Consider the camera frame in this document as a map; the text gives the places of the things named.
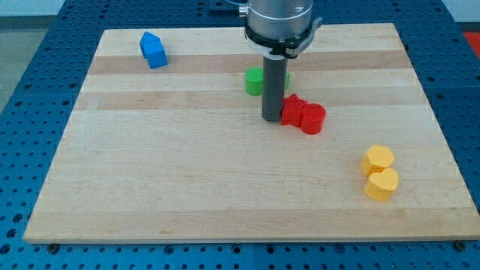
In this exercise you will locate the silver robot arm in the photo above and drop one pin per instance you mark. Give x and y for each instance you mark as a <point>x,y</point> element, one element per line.
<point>279,19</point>

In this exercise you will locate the red star block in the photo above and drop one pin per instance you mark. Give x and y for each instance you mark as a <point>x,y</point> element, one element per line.
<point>292,110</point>

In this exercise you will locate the green cylinder block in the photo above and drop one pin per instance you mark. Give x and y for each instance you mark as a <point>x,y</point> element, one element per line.
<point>253,81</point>

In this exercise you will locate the green block behind pointer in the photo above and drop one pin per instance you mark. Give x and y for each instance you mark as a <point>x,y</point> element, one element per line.
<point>287,82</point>

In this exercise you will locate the wooden board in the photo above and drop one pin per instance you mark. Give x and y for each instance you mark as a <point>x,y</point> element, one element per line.
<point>181,154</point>

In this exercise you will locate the red cylinder block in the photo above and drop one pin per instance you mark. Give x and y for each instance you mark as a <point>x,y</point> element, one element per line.
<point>312,118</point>

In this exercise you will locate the grey cylindrical pointer tool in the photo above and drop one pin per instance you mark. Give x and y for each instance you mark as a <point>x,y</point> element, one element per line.
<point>274,80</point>

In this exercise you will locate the blue cube block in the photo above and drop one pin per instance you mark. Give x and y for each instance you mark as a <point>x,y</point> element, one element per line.
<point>155,54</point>

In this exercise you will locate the blue pentagon block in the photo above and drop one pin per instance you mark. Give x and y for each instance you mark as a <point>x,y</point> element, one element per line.
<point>147,40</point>

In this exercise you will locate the yellow hexagon block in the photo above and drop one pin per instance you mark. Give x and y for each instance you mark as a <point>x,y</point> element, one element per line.
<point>376,159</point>

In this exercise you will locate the yellow heart block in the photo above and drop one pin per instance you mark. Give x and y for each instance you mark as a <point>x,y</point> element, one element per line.
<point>380,186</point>

